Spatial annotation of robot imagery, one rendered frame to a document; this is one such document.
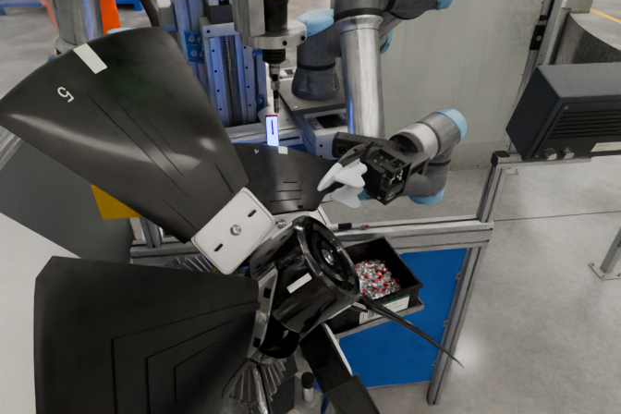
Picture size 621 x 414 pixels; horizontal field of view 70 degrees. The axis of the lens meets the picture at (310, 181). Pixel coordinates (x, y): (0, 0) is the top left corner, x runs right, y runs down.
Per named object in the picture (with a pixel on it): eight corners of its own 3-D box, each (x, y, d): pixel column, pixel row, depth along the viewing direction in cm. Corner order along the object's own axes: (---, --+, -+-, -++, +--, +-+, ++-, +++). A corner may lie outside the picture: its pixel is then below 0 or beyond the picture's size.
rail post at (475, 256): (428, 405, 163) (472, 247, 118) (424, 395, 166) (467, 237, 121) (438, 404, 163) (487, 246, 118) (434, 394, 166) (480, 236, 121)
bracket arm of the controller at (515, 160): (495, 168, 104) (498, 157, 103) (490, 162, 107) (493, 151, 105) (590, 162, 107) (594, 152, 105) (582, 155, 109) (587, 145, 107)
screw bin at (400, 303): (328, 338, 91) (329, 316, 87) (299, 281, 104) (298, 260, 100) (419, 306, 98) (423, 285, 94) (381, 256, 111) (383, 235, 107)
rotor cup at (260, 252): (221, 359, 47) (316, 297, 43) (200, 247, 56) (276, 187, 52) (302, 370, 57) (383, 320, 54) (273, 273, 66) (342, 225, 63)
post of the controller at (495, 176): (480, 223, 114) (499, 157, 103) (475, 215, 116) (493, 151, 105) (492, 222, 114) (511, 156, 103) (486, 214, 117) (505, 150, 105)
